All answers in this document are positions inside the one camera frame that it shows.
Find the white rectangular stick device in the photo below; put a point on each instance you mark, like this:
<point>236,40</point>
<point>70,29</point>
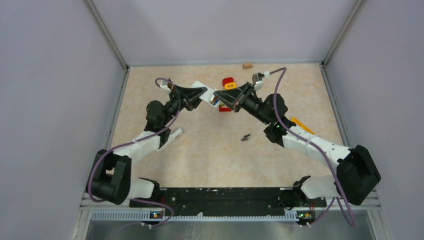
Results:
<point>173,136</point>

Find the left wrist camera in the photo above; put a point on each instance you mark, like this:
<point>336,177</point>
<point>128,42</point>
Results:
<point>165,84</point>

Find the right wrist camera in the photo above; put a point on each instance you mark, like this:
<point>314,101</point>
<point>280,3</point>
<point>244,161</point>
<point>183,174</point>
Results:
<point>258,79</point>

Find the blue battery pair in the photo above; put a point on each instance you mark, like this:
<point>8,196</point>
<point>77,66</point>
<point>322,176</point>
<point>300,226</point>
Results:
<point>246,137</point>

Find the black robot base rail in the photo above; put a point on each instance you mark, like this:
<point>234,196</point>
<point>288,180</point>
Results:
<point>229,202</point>

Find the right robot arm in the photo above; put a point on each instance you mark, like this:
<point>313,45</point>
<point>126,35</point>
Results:
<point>353,173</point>

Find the red toy block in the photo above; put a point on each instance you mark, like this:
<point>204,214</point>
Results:
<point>227,80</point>

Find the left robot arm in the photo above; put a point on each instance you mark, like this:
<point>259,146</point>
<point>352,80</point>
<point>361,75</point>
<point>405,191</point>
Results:
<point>111,178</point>

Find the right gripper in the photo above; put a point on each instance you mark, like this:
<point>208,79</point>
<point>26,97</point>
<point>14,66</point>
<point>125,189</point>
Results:
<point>234,96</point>

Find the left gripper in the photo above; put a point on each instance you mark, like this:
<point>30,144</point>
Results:
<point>190,96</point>

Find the red toy brick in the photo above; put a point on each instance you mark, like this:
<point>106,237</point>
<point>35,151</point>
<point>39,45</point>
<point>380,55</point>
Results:
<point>224,108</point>

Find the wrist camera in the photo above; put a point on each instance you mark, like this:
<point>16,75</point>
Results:
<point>165,84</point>
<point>258,79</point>

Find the yellow triangular toy frame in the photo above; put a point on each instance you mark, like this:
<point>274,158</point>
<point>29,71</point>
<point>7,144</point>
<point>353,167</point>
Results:
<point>301,125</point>

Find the white remote control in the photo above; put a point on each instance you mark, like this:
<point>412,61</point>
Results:
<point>208,96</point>

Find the small wooden block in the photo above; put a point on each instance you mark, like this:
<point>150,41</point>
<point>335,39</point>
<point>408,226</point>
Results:
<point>247,65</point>

